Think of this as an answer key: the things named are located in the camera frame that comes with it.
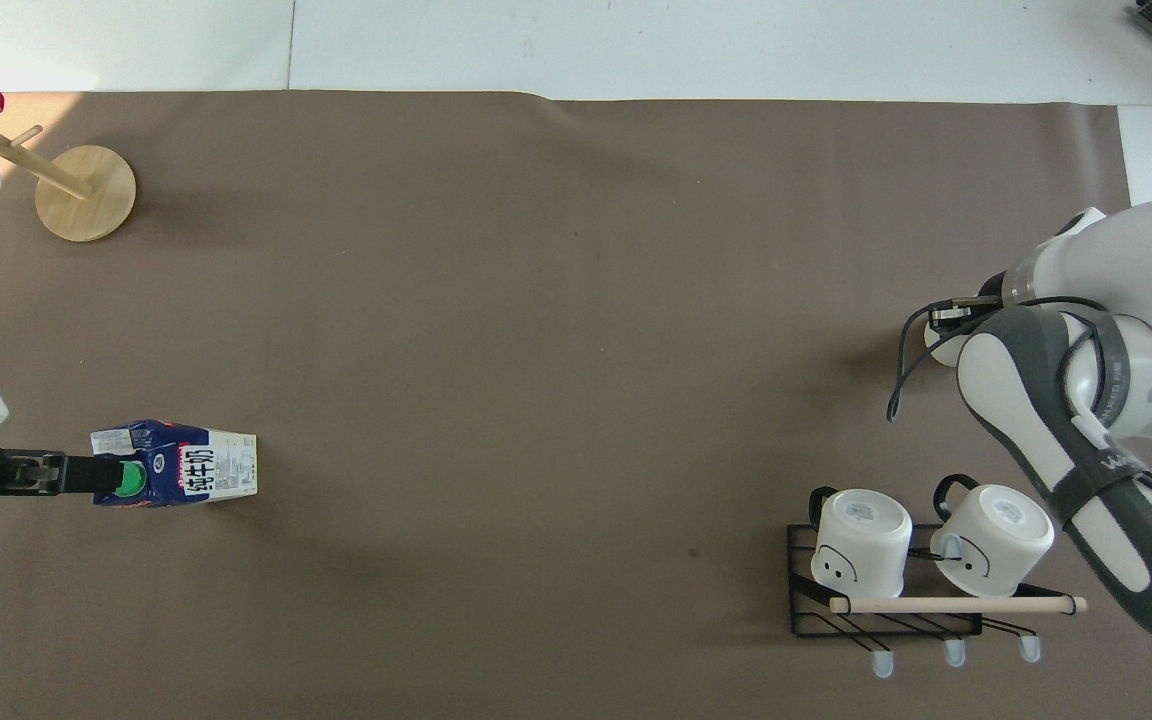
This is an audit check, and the blue and white milk carton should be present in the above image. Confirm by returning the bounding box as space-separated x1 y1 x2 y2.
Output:
90 419 259 508

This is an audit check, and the white mug with black handle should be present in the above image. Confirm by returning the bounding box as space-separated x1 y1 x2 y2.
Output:
808 485 914 600
928 473 1056 600

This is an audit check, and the wooden mug tree stand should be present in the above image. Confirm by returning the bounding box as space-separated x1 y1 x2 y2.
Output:
0 111 137 243

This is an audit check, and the black cable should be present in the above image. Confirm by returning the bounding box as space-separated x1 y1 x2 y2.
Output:
885 294 1113 424

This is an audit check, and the black wire mug rack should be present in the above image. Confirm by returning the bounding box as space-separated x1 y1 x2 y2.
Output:
787 520 1089 680

